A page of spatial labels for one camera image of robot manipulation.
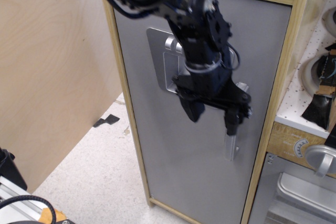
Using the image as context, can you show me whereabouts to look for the grey fridge door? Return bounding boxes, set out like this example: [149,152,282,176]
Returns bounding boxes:
[115,0,291,223]

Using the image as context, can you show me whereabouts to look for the silver oven door handle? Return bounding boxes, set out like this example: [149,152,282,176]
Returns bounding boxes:
[276,173,335,222]

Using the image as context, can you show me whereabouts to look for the silver ice dispenser panel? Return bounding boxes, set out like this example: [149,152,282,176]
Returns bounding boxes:
[146,28,232,101]

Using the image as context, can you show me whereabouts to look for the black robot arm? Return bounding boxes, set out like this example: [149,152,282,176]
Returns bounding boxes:
[107,0,251,136]

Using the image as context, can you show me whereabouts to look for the black tape piece on floor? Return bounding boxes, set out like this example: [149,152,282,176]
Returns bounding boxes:
[93,114,120,128]

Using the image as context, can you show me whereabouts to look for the silver fridge door handle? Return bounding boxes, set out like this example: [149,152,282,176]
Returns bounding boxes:
[224,82,249,161]

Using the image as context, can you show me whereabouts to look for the aluminium rail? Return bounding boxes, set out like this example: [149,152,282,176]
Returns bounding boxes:
[0,176,50,222]

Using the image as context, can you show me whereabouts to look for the grey oven door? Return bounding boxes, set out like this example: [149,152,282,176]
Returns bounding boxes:
[248,153,335,223]

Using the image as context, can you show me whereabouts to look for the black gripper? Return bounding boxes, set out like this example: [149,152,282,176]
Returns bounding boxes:
[172,50,253,136]

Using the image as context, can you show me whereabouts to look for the plywood board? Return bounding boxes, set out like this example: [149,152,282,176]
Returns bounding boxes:
[1,0,121,192]

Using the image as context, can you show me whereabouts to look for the black braided cable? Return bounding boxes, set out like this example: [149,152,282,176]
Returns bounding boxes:
[0,194,57,224]

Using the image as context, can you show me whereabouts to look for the wooden toy kitchen frame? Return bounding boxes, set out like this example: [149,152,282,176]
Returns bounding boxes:
[104,0,326,223]

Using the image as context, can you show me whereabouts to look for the white speckled countertop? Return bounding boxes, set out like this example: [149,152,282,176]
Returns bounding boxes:
[275,0,335,138]

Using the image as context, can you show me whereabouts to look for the orange tape piece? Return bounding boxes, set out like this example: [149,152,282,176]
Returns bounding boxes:
[38,208,67,223]

